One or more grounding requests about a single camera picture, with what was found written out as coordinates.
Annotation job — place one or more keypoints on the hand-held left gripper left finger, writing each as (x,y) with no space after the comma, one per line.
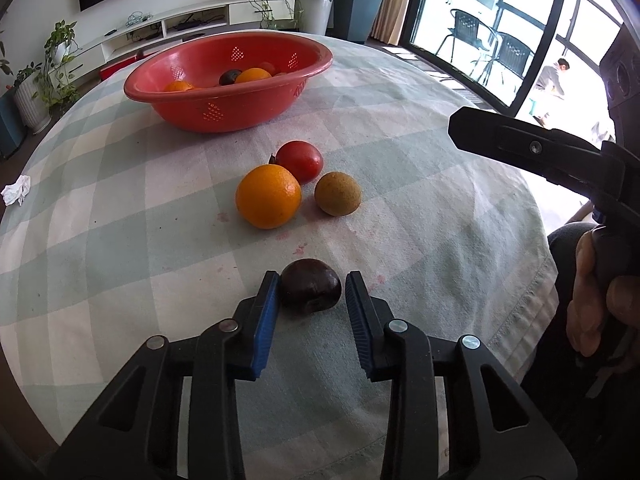
(265,330)

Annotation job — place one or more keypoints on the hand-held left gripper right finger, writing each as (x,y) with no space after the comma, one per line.
(357,330)

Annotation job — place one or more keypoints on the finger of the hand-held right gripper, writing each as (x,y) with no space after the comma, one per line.
(500,135)

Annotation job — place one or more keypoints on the dark purple plum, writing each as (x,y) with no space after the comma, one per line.
(310,285)

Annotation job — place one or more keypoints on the red plastic basin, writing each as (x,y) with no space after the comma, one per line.
(225,115)

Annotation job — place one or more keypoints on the large smooth orange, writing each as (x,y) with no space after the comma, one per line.
(252,75)

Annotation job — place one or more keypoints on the person's right hand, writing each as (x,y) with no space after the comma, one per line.
(582,310)

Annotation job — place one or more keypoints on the black balcony chair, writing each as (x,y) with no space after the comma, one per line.
(510,55)
(462,30)

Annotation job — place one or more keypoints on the glass sliding door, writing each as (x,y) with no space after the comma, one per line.
(560,20)

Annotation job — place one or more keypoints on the brown round fruit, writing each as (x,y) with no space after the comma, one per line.
(337,193)

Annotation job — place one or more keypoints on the checked tablecloth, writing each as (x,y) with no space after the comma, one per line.
(125,260)

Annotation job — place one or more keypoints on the red tomato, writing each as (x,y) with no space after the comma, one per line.
(267,66)
(300,160)

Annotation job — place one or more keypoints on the large plant in dark pot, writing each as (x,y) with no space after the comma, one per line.
(357,7)

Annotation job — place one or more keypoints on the person's dark clothing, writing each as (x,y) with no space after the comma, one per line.
(550,410)

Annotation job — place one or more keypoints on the small orange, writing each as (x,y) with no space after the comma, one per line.
(177,86)

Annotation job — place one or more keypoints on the crumpled white tissue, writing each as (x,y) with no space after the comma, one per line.
(15,191)

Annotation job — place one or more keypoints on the black media device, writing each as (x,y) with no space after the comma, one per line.
(192,22)

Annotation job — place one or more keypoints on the white television cabinet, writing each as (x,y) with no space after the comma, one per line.
(200,10)

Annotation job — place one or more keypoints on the plant in white ribbed pot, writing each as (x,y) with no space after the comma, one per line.
(30,102)

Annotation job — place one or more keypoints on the potted tree in blue pot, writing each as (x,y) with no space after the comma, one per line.
(10,125)

